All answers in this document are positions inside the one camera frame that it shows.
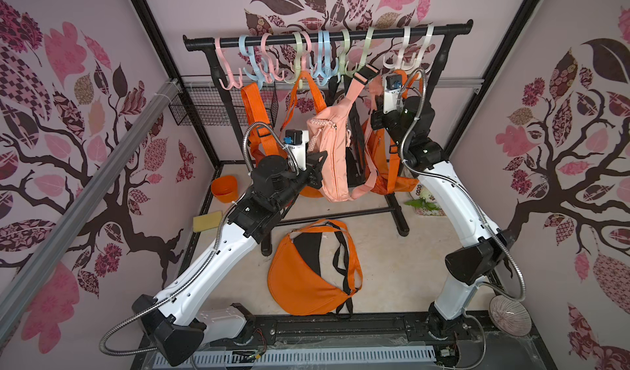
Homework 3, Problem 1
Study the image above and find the black wire basket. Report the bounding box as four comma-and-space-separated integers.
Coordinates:
169, 84, 280, 126

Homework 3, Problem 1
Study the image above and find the orange plastic cup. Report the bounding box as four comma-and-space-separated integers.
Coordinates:
211, 176, 239, 204

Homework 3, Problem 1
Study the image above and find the black clothes rack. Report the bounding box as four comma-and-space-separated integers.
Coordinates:
183, 19, 474, 257

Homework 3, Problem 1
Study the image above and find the yellow sponge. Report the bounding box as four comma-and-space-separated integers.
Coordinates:
192, 211, 223, 233

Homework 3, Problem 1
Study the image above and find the clear glass dish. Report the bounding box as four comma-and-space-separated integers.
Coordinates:
489, 295, 533, 337

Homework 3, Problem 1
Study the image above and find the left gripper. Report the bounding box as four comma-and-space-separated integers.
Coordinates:
272, 149, 326, 210

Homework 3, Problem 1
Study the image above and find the pink hook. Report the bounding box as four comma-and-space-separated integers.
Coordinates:
300, 31, 316, 76
260, 33, 286, 84
214, 38, 243, 91

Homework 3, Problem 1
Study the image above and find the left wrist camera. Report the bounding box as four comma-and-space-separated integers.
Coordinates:
284, 130, 309, 171

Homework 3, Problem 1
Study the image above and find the black sling bag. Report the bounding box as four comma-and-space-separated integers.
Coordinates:
324, 75, 367, 188

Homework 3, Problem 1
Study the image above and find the white hook far right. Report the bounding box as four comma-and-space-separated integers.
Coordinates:
406, 24, 435, 74

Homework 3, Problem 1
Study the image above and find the orange bag with black back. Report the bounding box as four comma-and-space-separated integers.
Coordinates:
267, 219, 363, 319

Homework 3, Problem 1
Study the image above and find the white slotted cable duct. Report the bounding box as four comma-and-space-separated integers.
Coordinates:
177, 345, 436, 369

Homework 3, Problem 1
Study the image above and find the aluminium rail wall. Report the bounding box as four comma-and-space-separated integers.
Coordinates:
181, 75, 484, 89
1, 79, 181, 342

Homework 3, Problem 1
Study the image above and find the dark orange bag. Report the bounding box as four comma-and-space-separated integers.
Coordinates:
364, 75, 418, 195
241, 84, 286, 163

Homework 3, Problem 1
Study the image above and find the aluminium rail left wall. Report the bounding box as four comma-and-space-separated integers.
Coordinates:
1, 79, 181, 342

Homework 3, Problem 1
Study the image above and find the pink hook far left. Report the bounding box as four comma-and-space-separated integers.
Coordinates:
214, 38, 243, 91

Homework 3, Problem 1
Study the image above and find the floral tray with flower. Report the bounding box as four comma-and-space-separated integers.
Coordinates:
405, 184, 446, 217

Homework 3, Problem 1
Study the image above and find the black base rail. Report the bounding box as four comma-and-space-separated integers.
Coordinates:
202, 312, 481, 347

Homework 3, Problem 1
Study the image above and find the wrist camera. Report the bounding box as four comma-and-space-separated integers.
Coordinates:
284, 130, 309, 171
382, 71, 406, 114

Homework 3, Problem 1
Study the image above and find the green hook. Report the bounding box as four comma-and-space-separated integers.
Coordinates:
350, 27, 375, 76
286, 32, 305, 84
337, 29, 356, 81

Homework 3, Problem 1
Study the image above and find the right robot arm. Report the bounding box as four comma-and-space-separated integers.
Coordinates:
372, 68, 526, 340

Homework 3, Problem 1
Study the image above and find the white hook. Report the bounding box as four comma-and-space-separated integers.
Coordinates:
406, 24, 435, 74
383, 26, 411, 71

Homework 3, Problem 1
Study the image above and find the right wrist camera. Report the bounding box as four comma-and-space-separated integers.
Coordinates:
382, 71, 406, 114

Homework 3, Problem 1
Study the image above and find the blue hook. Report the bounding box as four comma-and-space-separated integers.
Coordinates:
238, 35, 271, 89
318, 30, 339, 86
313, 30, 323, 87

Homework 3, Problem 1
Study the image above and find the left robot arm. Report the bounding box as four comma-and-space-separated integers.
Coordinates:
99, 130, 327, 367

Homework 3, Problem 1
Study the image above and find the pink fanny pack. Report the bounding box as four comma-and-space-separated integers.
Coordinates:
307, 64, 378, 202

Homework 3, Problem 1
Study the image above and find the aluminium rail back wall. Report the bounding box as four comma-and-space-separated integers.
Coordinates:
181, 75, 484, 89

